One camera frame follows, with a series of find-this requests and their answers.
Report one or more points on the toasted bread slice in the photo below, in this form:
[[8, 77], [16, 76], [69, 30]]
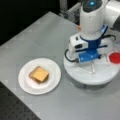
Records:
[[31, 76]]

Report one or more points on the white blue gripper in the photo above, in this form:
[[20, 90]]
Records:
[[84, 50]]

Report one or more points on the white divided round tray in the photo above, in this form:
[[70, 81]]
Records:
[[97, 72]]

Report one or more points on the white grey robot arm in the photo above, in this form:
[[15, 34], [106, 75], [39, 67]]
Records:
[[94, 14]]

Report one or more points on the red tomato slice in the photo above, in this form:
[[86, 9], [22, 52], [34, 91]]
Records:
[[115, 58]]

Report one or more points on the brown round meat patty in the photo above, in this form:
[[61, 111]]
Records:
[[45, 79]]

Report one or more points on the yellow cheese slice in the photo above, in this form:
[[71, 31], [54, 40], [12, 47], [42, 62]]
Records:
[[39, 74]]

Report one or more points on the white paper plate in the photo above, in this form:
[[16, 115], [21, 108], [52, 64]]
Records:
[[37, 88]]

